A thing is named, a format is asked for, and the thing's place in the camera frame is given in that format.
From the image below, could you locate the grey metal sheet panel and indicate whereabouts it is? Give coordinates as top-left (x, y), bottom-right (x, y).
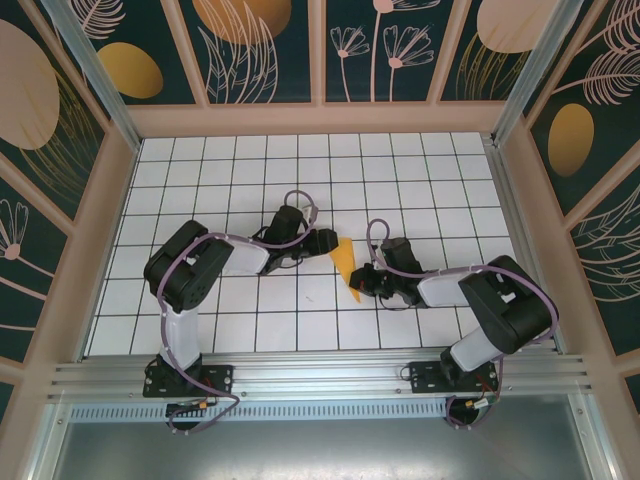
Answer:
top-left (29, 394), bottom-right (619, 480)

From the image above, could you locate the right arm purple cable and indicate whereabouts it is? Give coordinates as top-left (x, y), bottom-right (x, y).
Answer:
top-left (367, 217), bottom-right (559, 431)

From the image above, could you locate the aluminium side rail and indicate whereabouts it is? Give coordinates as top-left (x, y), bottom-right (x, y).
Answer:
top-left (482, 134), bottom-right (560, 354)

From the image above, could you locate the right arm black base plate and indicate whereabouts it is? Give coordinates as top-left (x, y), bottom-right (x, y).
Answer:
top-left (408, 360), bottom-right (501, 396)

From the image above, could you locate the aluminium mounting rail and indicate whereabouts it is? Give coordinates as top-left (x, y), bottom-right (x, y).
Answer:
top-left (47, 352), bottom-right (597, 401)

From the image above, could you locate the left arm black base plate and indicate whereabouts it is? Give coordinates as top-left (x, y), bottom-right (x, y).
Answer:
top-left (143, 363), bottom-right (236, 399)

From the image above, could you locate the slotted cable tray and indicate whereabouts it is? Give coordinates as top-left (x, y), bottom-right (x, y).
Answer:
top-left (69, 402), bottom-right (451, 423)

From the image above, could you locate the aluminium frame post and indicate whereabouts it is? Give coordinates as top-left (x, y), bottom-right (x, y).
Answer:
top-left (489, 0), bottom-right (586, 147)
top-left (39, 0), bottom-right (142, 153)

